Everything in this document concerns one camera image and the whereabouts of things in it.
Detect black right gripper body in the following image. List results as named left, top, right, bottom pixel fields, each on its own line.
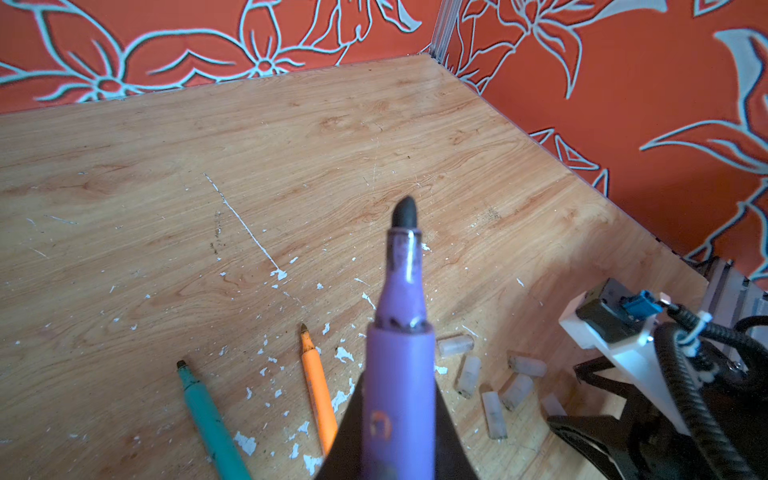
left=627, top=359, right=767, bottom=479

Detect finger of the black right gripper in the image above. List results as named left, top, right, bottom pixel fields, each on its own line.
left=547, top=415, right=636, bottom=479
left=573, top=356, right=639, bottom=399

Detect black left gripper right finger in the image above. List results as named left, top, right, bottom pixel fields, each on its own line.
left=435, top=385, right=478, bottom=480

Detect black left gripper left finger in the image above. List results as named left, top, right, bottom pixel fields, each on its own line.
left=315, top=372, right=365, bottom=480

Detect clear pen cap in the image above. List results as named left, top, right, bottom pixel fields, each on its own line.
left=499, top=373, right=534, bottom=410
left=456, top=355, right=482, bottom=398
left=481, top=390, right=508, bottom=440
left=437, top=335, right=475, bottom=358
left=540, top=393, right=567, bottom=418
left=508, top=355, right=548, bottom=378

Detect purple marker pen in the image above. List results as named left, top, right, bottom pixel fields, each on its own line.
left=361, top=196, right=436, bottom=479

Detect green marker pen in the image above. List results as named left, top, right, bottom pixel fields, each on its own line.
left=176, top=360, right=251, bottom=479

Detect orange marker pen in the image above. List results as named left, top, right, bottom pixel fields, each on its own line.
left=299, top=324, right=338, bottom=457

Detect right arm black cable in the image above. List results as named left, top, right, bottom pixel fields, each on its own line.
left=652, top=302, right=768, bottom=480

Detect aluminium frame rails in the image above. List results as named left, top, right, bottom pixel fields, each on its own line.
left=428, top=0, right=462, bottom=64

